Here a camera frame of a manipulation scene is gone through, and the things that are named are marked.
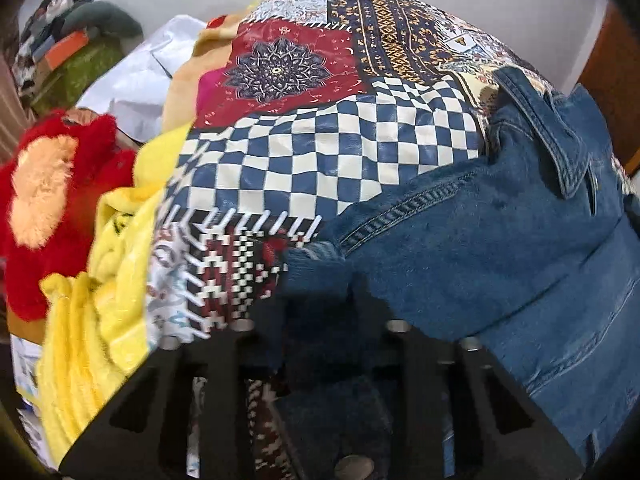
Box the tan fleece blanket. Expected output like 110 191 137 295
162 12 241 136

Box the yellow towel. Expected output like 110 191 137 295
39 122 193 453

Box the wooden door frame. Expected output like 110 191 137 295
575 2 640 176

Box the striped brown curtain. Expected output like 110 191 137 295
0 50 36 161

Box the pile of clothes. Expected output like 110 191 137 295
12 0 96 96

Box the blue denim jacket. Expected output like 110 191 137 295
270 66 636 480

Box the patchwork printed blanket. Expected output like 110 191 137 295
147 0 636 480

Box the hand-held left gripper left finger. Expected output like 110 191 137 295
59 300 286 480

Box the red plush toy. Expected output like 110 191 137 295
0 112 138 321

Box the green box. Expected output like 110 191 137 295
30 40 126 116

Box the white cloth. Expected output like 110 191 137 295
75 15 211 143

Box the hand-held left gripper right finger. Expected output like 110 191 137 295
350 285 586 480

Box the orange box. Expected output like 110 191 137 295
35 30 101 71

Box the dark grey pillow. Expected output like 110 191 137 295
62 1 143 38

